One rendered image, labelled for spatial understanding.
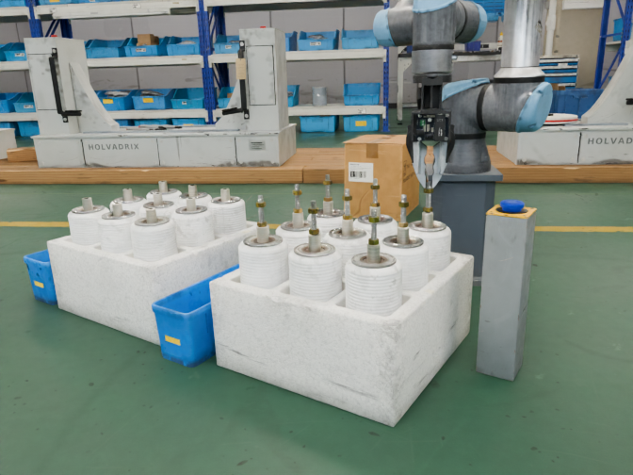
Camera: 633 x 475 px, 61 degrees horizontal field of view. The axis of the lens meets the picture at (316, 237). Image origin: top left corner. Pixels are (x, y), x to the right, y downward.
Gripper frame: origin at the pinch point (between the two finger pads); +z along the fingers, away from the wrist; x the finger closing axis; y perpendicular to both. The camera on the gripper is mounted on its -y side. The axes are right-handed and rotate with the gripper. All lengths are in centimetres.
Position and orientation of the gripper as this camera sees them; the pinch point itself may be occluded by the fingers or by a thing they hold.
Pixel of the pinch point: (429, 180)
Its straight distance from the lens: 109.1
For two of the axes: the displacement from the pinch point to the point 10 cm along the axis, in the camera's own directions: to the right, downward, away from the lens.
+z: 0.3, 9.6, 2.9
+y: -2.0, 2.9, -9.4
